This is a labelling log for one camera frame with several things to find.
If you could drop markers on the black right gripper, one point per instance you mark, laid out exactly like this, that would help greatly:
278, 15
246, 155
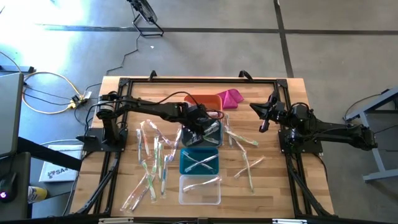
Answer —
275, 112

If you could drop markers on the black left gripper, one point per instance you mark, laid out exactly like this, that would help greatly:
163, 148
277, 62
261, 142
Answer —
197, 119

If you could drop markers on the white packaged toothbrush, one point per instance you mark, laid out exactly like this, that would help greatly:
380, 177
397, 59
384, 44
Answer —
211, 158
228, 124

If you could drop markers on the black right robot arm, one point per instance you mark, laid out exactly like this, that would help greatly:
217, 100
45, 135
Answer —
335, 132

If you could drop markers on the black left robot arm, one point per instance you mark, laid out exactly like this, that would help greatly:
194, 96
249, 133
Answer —
149, 109

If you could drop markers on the teal plastic bin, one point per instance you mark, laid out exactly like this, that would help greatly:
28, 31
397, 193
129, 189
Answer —
200, 153

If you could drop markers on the grey plastic bin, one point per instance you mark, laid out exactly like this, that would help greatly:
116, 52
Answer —
220, 137

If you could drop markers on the pink folded cloth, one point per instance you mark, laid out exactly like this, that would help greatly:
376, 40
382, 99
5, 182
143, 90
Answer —
230, 99

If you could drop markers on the black table clamp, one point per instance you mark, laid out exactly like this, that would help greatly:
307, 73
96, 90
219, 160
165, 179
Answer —
152, 74
245, 74

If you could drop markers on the pink packaged toothbrush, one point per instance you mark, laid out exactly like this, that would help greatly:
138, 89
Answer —
239, 144
144, 138

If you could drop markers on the orange plastic bin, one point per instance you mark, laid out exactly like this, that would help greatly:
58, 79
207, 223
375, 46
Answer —
214, 100

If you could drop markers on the clear plastic bin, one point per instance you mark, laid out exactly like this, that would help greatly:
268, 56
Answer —
199, 197

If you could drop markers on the grey side table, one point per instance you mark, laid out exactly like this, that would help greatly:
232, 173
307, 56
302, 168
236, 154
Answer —
373, 158

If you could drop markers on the black floor fan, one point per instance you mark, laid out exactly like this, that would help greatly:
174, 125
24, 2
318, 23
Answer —
146, 11

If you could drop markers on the white printed box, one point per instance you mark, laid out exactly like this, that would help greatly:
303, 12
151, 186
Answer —
59, 174

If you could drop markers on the black desk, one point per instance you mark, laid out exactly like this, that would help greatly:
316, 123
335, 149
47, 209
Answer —
46, 154

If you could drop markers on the yellow can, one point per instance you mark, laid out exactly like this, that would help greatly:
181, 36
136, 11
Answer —
37, 194

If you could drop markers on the grey laptop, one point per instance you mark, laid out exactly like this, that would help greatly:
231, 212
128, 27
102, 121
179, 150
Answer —
11, 115

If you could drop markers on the dark metal floor bar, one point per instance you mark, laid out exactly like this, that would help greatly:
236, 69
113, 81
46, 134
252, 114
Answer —
15, 69

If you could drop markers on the black computer mouse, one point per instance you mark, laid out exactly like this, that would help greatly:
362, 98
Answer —
7, 186

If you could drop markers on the black aluminium table frame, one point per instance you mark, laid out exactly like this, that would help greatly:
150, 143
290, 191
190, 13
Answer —
202, 81

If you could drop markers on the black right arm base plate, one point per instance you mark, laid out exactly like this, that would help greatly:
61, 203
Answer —
311, 151

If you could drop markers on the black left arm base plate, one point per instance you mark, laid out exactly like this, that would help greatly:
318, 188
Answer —
90, 143

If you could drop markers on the silver metal bracket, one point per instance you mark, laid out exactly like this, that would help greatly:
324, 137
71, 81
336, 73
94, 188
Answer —
115, 221
289, 221

